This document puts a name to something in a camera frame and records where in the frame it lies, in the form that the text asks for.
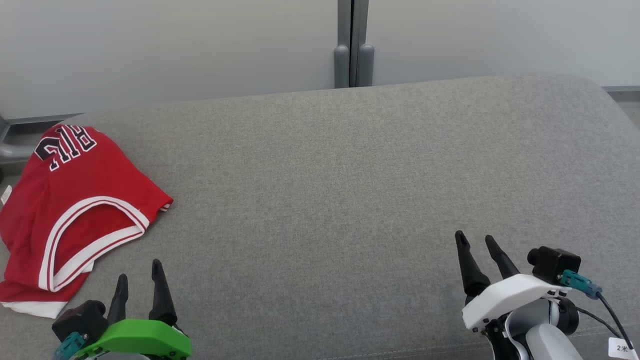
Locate grey partition post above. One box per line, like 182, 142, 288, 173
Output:
334, 0, 353, 89
353, 0, 375, 87

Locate right teal-plug camera cable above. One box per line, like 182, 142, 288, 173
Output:
560, 270, 640, 360

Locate grey fabric sofa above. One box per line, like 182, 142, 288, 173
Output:
0, 74, 640, 360

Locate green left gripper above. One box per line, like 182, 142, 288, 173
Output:
75, 258, 192, 360

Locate teal-plug camera cable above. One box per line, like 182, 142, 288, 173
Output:
560, 270, 640, 360
53, 331, 87, 360

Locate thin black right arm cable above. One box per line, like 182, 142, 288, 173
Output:
575, 306, 623, 340

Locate white paper cable label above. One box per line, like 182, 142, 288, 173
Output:
607, 337, 639, 359

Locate red basketball jersey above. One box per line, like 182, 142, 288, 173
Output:
0, 124, 174, 293

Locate left teal-plug camera cable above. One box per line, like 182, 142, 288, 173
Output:
53, 331, 87, 360

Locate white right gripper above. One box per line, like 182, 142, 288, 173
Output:
454, 229, 560, 360

